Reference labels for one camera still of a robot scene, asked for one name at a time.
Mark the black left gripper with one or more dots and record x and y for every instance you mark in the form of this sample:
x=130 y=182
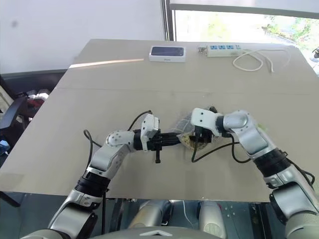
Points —
x=154 y=144

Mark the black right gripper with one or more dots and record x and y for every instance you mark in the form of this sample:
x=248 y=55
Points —
x=205 y=135

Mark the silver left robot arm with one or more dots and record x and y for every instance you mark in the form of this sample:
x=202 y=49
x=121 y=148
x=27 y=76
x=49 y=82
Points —
x=113 y=152

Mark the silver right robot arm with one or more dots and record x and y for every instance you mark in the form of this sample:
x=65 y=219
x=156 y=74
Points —
x=251 y=139

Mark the silver rounded robot leg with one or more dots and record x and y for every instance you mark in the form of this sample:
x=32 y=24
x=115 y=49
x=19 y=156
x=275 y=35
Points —
x=149 y=214
x=211 y=219

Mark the white phone box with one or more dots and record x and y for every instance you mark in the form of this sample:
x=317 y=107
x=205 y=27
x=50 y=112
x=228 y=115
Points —
x=167 y=53

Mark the metal key bunch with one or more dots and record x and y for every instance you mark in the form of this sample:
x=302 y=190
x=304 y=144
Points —
x=202 y=50

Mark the grey robot torso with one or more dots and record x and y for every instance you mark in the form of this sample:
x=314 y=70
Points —
x=152 y=232

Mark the white power strip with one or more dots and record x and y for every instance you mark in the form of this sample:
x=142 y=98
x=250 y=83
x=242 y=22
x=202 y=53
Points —
x=223 y=49

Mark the red and white clutter pile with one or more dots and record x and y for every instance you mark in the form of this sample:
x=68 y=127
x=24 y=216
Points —
x=37 y=98

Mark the black office chair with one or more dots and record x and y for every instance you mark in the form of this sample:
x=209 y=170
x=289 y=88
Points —
x=11 y=112

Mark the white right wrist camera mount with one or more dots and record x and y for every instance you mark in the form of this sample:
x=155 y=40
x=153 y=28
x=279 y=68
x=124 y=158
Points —
x=203 y=119

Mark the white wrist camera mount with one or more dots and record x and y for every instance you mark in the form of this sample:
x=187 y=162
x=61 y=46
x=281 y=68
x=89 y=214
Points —
x=149 y=124
x=203 y=119

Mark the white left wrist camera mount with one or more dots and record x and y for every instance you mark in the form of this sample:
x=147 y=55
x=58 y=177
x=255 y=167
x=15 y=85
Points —
x=149 y=124

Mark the dark window frame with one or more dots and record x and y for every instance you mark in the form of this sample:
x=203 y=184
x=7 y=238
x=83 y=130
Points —
x=170 y=20

